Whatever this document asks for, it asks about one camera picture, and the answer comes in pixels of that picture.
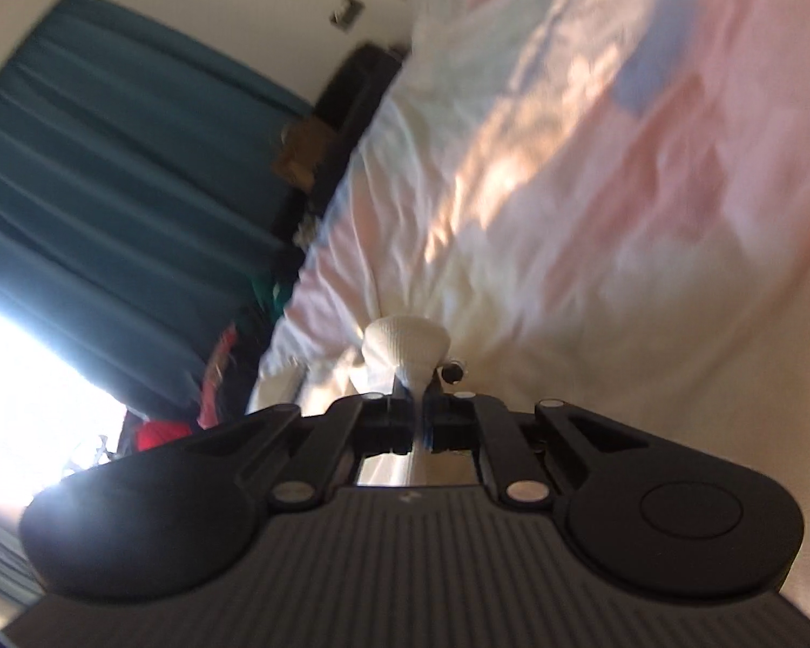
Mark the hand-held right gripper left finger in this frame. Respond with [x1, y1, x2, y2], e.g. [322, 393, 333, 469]
[195, 391, 421, 509]

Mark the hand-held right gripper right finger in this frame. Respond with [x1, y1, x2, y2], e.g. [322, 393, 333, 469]
[422, 388, 652, 509]

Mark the pink cloth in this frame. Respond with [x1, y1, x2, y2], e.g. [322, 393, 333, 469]
[194, 324, 244, 429]

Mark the green cloth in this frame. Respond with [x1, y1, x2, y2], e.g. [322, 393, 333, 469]
[248, 270, 291, 317]

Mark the red bag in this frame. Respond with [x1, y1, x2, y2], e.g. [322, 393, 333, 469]
[133, 418, 195, 453]

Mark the pastel patterned bed sheet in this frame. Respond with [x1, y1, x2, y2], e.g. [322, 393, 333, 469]
[246, 0, 810, 622]

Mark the dark armchair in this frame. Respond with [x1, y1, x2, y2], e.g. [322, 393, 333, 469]
[270, 42, 409, 244]

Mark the wide teal curtain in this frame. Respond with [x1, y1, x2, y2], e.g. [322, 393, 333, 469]
[0, 0, 315, 420]

